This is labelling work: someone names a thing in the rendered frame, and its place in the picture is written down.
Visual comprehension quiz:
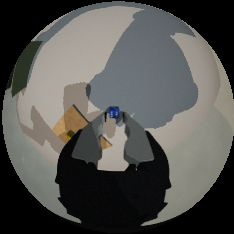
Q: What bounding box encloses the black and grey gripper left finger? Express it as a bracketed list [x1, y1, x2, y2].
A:
[55, 112, 107, 184]

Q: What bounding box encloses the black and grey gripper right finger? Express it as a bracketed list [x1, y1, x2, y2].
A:
[123, 112, 172, 190]

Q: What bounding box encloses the tan square mat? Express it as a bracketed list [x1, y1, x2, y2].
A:
[52, 105, 112, 150]

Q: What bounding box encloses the yellow die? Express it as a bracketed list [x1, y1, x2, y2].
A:
[65, 131, 73, 140]

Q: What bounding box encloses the blue die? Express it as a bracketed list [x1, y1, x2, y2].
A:
[109, 107, 119, 118]

